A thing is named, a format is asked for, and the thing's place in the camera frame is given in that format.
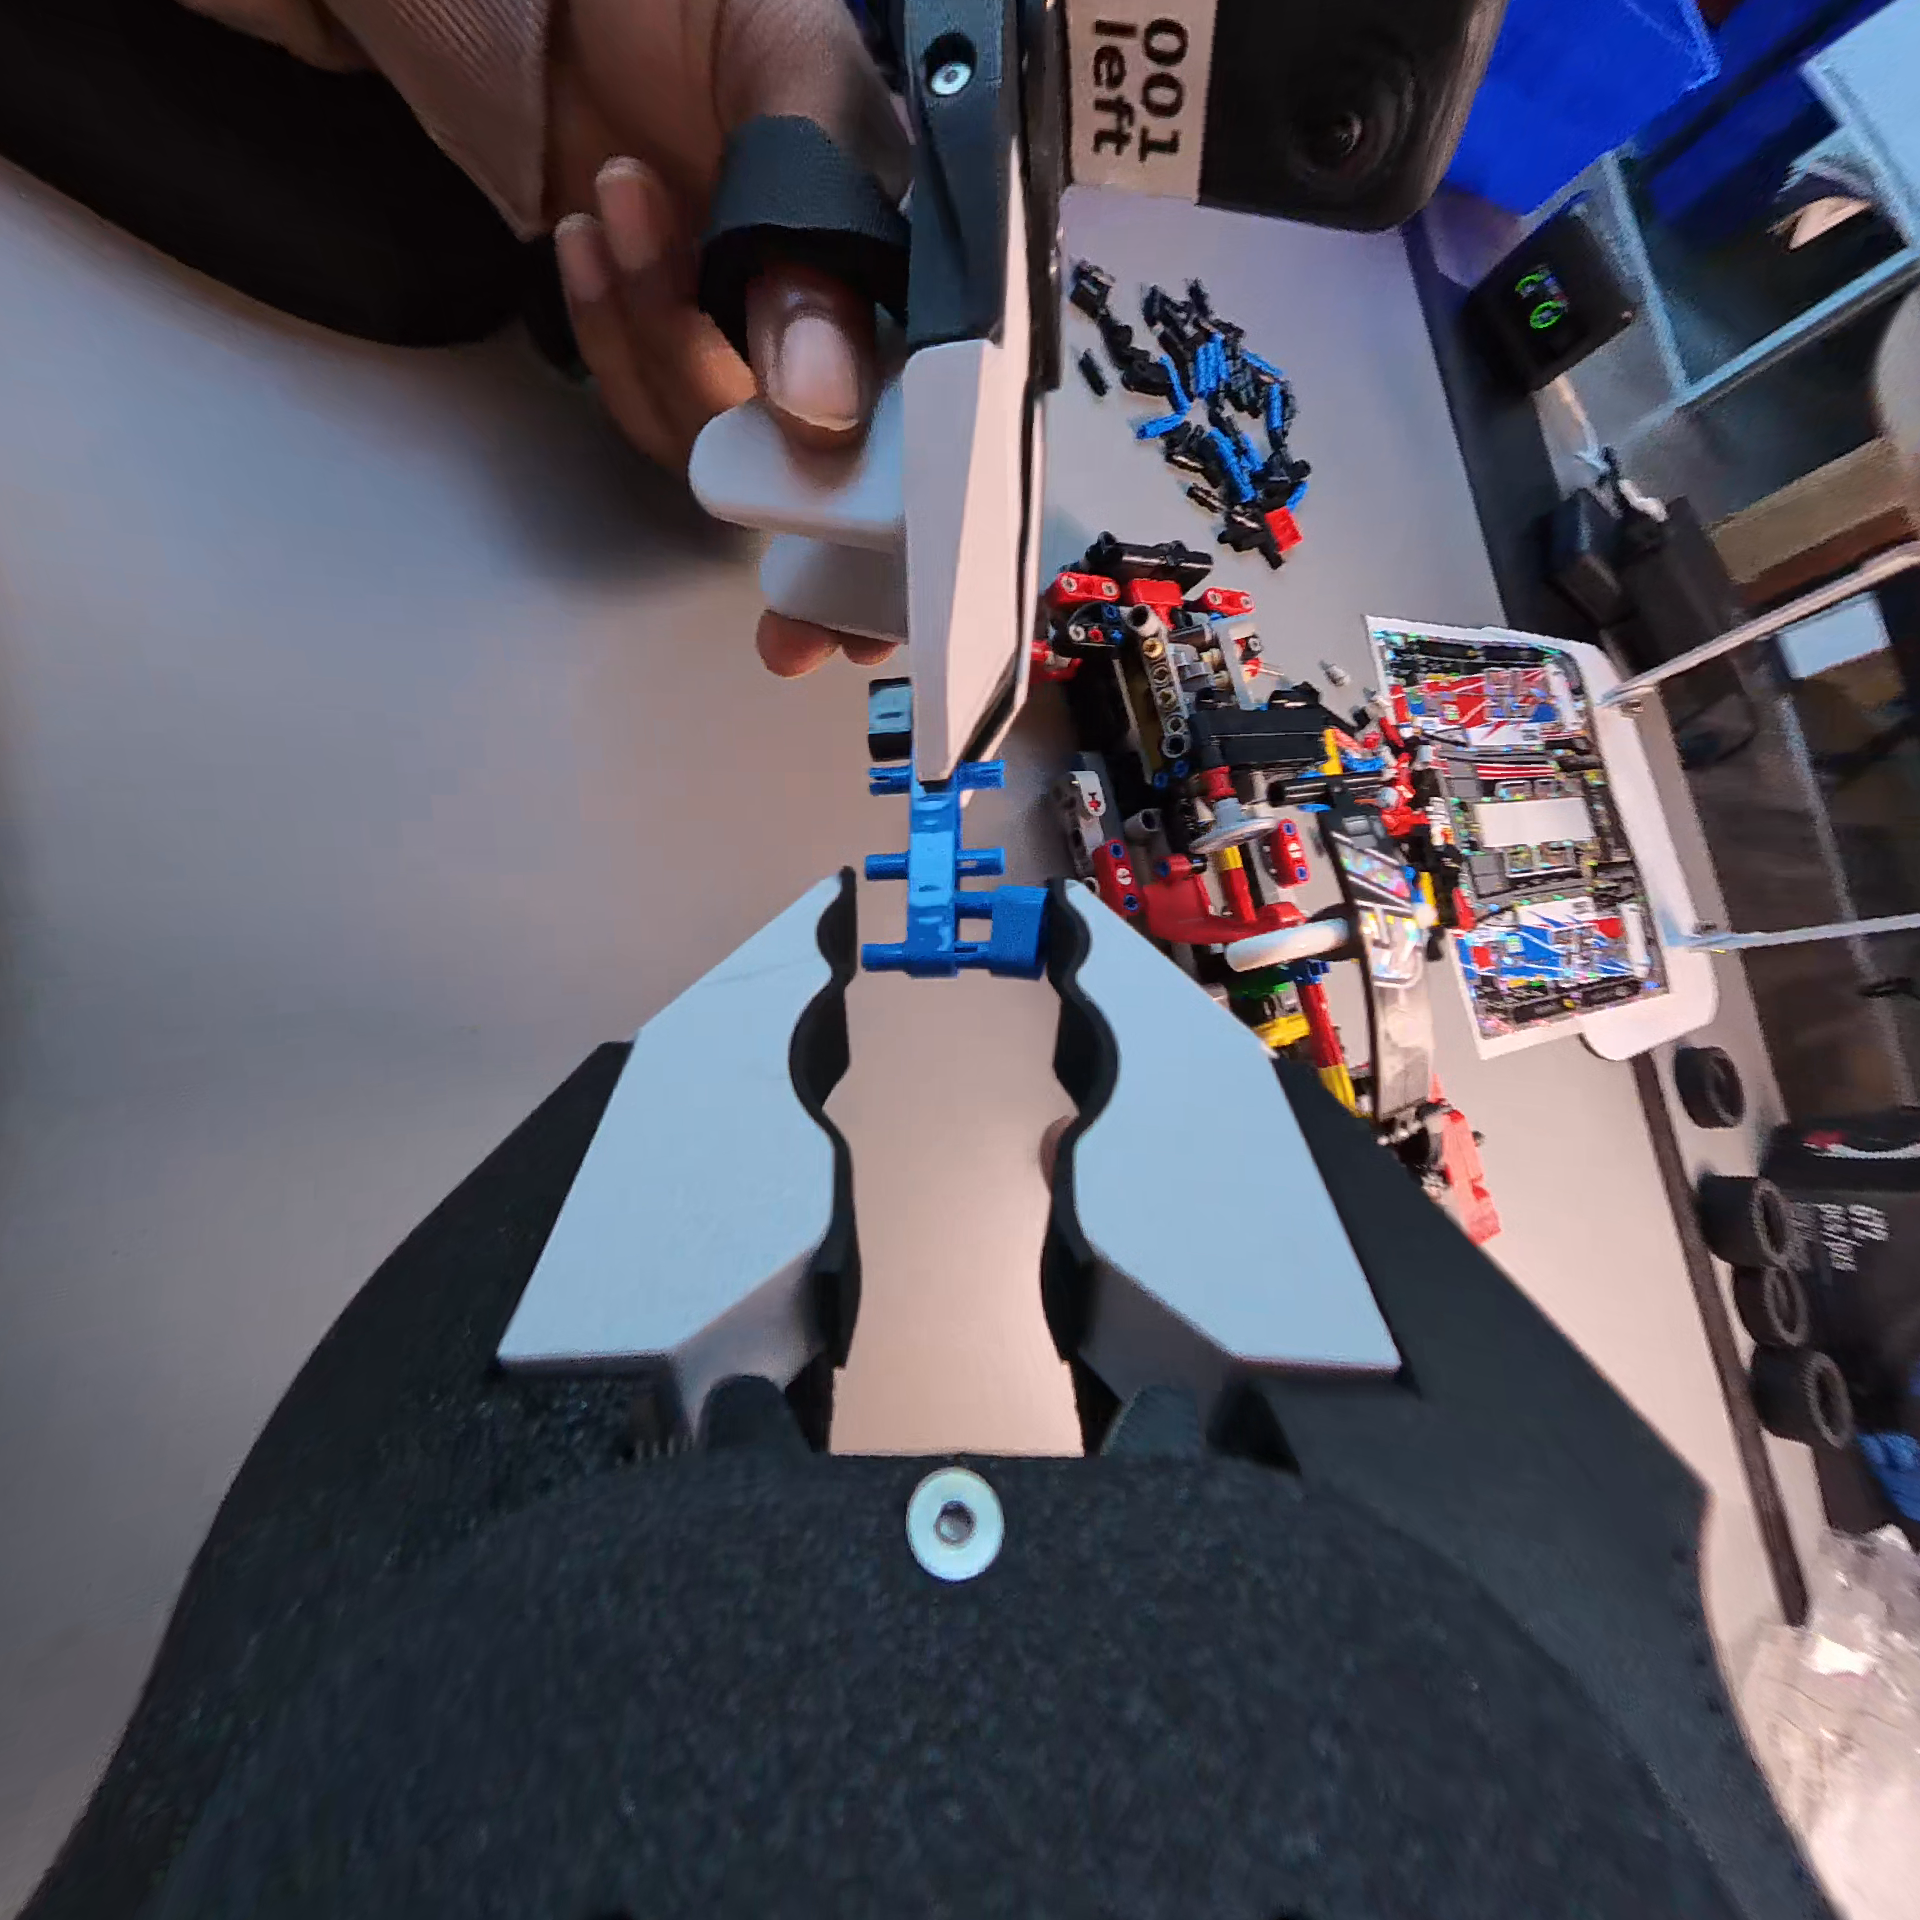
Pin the black lego piece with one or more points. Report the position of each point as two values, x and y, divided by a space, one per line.
890 716

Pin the red lego brick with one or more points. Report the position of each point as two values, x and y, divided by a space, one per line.
1283 529

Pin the person's dark pants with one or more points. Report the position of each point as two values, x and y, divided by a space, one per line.
224 181

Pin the black stand base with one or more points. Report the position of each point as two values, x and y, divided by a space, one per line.
1666 629

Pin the black lego tire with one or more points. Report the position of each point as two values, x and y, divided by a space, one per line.
1743 1224
1805 1396
1711 1083
1775 1307

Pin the colourful sticker sheet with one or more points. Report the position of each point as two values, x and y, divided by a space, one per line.
1530 838

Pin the blue lego beam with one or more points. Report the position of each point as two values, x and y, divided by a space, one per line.
933 884

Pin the pile of lego pins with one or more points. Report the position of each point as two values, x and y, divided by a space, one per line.
1231 434

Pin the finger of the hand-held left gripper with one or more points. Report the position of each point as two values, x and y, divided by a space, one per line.
968 569

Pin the blue storage bin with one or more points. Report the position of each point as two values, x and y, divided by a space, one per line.
1756 134
1575 75

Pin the clear plastic bags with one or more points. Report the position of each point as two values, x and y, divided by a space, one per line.
1846 1693

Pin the metal rod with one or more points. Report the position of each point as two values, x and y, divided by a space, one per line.
1756 629
1800 932

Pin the lego car model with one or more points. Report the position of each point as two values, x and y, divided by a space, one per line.
1200 734

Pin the black device with green light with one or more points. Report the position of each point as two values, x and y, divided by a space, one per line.
1554 299

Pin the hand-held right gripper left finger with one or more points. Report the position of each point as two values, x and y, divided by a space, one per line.
692 1170

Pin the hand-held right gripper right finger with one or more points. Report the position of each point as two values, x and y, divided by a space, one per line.
1215 1170

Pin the person's left hand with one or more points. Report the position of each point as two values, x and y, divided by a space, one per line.
646 89

